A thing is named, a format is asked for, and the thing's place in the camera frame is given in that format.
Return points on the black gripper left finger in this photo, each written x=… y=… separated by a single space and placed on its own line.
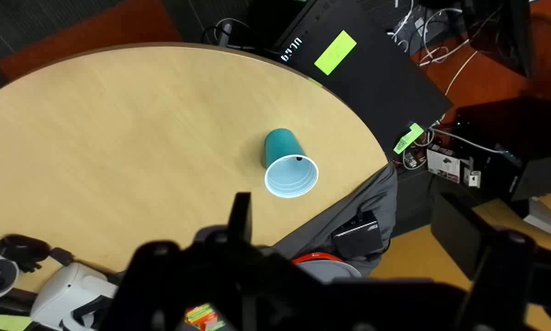
x=240 y=215

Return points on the teal plastic cup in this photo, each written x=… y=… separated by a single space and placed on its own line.
x=283 y=150

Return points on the grey cloth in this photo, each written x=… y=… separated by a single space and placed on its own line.
x=354 y=204

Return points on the red box with colourful cards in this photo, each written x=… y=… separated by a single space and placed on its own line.
x=202 y=318

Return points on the large green sticky note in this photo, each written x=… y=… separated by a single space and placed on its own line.
x=334 y=53

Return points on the pale green paper note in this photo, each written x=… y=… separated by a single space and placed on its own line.
x=5 y=323

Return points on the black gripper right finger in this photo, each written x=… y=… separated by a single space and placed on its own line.
x=461 y=237

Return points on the small green sticky note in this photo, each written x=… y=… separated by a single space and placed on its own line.
x=407 y=139

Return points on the red round tray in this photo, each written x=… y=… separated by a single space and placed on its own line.
x=314 y=257

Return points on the white VR headset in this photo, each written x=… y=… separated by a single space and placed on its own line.
x=66 y=292

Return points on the black pen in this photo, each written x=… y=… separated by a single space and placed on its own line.
x=297 y=159

